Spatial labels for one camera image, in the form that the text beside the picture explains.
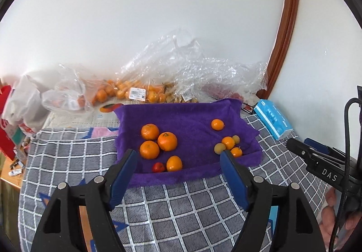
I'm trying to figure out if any brown wooden door frame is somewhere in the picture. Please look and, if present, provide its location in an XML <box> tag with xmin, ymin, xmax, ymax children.
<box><xmin>256</xmin><ymin>0</ymin><xmax>301</xmax><ymax>97</ymax></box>

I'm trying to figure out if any crumpled clear plastic bag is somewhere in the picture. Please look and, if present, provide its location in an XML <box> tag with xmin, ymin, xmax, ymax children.
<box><xmin>42</xmin><ymin>63</ymin><xmax>95</xmax><ymax>112</ymax></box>

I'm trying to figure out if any pile of bagged mandarins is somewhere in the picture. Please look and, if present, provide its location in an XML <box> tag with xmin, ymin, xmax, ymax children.
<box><xmin>76</xmin><ymin>78</ymin><xmax>167</xmax><ymax>107</ymax></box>

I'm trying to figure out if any purple towel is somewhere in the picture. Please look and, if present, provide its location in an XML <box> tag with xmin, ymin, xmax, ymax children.
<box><xmin>113</xmin><ymin>98</ymin><xmax>263</xmax><ymax>188</ymax></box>

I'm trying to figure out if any wooden furniture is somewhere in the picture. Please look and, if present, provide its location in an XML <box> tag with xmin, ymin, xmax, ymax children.
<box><xmin>0</xmin><ymin>153</ymin><xmax>27</xmax><ymax>241</ymax></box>

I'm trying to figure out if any red paper bag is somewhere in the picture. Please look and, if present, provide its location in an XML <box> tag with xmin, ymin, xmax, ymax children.
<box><xmin>0</xmin><ymin>85</ymin><xmax>17</xmax><ymax>160</ymax></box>

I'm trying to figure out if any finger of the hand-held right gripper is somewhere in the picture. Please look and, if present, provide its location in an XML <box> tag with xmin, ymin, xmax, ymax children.
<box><xmin>286</xmin><ymin>138</ymin><xmax>323</xmax><ymax>163</ymax></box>
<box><xmin>304</xmin><ymin>138</ymin><xmax>354</xmax><ymax>160</ymax></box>

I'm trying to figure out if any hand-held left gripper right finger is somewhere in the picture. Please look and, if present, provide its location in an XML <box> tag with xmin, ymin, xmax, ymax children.
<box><xmin>220</xmin><ymin>150</ymin><xmax>326</xmax><ymax>252</ymax></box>

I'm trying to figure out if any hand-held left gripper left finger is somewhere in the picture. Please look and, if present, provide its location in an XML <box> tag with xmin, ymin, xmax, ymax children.
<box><xmin>30</xmin><ymin>149</ymin><xmax>139</xmax><ymax>252</ymax></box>

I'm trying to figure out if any pile of brown longans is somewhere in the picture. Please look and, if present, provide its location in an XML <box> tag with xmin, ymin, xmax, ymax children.
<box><xmin>162</xmin><ymin>82</ymin><xmax>198</xmax><ymax>104</ymax></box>

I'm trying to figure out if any blue tissue pack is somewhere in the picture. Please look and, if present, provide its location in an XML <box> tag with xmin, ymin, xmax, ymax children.
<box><xmin>252</xmin><ymin>99</ymin><xmax>295</xmax><ymax>141</ymax></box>

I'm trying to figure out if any grey checked star blanket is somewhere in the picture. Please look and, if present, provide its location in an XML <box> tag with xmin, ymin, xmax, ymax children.
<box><xmin>17</xmin><ymin>105</ymin><xmax>336</xmax><ymax>252</ymax></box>

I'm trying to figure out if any clear plastic bag with red fruit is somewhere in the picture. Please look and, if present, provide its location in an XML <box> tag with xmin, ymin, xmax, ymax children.
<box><xmin>181</xmin><ymin>57</ymin><xmax>269</xmax><ymax>102</ymax></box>

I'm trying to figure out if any white plastic bag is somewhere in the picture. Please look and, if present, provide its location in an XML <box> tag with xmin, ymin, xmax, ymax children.
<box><xmin>2</xmin><ymin>74</ymin><xmax>48</xmax><ymax>135</ymax></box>

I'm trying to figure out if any clear plastic bag with mandarins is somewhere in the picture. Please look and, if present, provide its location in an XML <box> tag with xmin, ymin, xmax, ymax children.
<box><xmin>114</xmin><ymin>29</ymin><xmax>204</xmax><ymax>104</ymax></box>

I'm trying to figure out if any black and red cord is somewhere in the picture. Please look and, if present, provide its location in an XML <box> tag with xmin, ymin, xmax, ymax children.
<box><xmin>240</xmin><ymin>102</ymin><xmax>256</xmax><ymax>114</ymax></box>

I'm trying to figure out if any person's right hand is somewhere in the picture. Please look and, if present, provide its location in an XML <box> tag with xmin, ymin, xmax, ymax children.
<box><xmin>318</xmin><ymin>186</ymin><xmax>362</xmax><ymax>252</ymax></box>

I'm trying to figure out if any black cable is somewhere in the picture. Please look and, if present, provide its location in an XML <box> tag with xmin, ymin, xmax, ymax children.
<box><xmin>329</xmin><ymin>98</ymin><xmax>362</xmax><ymax>252</ymax></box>

